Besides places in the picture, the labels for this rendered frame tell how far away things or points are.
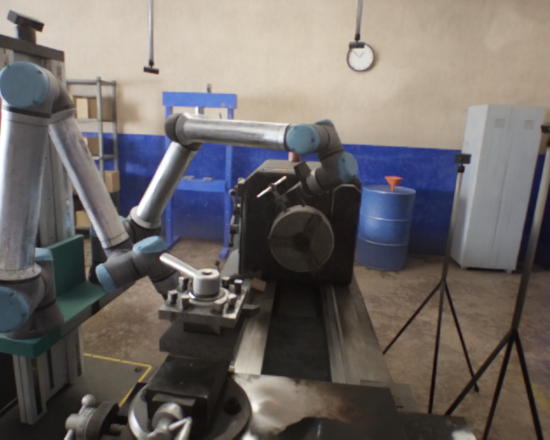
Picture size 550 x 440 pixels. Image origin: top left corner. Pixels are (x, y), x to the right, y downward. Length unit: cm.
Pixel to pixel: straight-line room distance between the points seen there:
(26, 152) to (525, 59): 523
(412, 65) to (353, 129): 98
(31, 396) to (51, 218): 71
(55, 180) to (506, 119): 433
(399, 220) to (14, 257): 384
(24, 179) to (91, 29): 465
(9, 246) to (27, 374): 72
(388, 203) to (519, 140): 153
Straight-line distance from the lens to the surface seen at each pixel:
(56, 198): 179
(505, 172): 498
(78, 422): 101
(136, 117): 539
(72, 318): 162
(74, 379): 211
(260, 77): 502
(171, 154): 168
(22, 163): 119
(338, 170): 129
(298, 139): 119
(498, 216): 504
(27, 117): 118
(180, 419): 77
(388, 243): 451
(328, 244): 153
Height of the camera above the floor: 152
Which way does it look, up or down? 13 degrees down
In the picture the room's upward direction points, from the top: 3 degrees clockwise
